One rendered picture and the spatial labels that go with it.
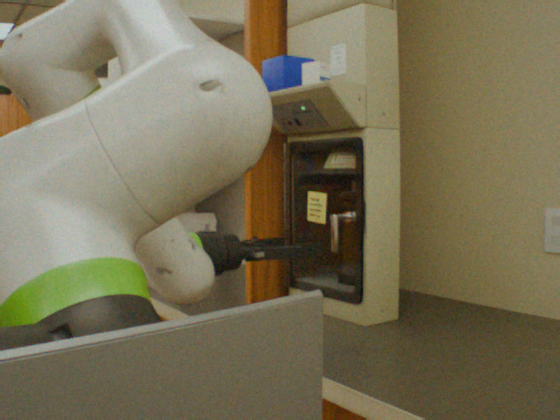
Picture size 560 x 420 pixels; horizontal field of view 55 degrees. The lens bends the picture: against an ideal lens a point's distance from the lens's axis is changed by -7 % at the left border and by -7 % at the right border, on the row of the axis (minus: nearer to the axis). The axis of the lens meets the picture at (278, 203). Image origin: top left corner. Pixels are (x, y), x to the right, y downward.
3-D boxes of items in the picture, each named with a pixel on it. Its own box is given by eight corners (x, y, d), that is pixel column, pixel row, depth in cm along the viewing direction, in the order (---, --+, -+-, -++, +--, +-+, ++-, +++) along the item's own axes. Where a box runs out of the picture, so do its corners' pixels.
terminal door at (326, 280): (288, 286, 160) (288, 141, 158) (362, 306, 135) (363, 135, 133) (286, 286, 160) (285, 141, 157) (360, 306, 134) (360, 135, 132)
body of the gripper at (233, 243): (228, 236, 114) (267, 234, 120) (208, 233, 121) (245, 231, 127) (229, 274, 115) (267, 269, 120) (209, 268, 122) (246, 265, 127)
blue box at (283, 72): (292, 97, 155) (292, 64, 154) (315, 92, 146) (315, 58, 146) (261, 94, 149) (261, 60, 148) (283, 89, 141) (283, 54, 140)
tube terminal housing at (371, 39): (354, 292, 175) (353, 40, 171) (434, 310, 149) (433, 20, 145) (287, 303, 161) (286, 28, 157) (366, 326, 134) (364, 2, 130)
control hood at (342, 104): (287, 134, 159) (286, 98, 158) (367, 127, 132) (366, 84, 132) (251, 133, 152) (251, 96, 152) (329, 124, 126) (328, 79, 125)
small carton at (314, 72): (314, 90, 141) (313, 66, 141) (331, 88, 138) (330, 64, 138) (302, 87, 137) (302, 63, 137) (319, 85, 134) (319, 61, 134)
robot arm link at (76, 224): (146, 252, 38) (69, 70, 46) (-30, 358, 38) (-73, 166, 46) (206, 299, 50) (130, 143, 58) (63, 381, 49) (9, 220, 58)
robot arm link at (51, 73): (51, 3, 73) (61, 1, 83) (-26, 53, 72) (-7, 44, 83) (118, 112, 81) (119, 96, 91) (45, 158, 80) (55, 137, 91)
